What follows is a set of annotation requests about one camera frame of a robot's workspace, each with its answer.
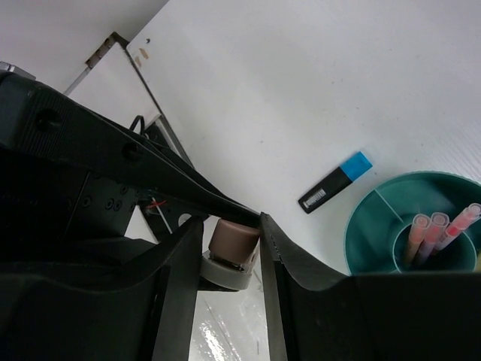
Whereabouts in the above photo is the blue black highlighter marker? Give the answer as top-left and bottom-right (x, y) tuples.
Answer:
(298, 151), (373, 214)

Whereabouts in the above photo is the teal round desk organizer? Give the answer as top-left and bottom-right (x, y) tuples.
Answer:
(344, 171), (480, 275)

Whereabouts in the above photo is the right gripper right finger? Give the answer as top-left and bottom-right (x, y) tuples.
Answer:
(260, 214), (480, 360)

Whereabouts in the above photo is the red refill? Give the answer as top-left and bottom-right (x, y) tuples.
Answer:
(404, 214), (431, 265)

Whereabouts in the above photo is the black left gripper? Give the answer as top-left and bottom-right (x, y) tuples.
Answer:
(1, 88), (259, 263)

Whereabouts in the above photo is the red gel pen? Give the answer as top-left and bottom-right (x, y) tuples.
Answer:
(431, 203), (480, 255)

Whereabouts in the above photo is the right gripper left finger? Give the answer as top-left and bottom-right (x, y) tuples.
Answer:
(1, 217), (204, 360)

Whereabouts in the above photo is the pink mini stapler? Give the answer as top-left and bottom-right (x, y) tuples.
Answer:
(200, 219), (260, 291)

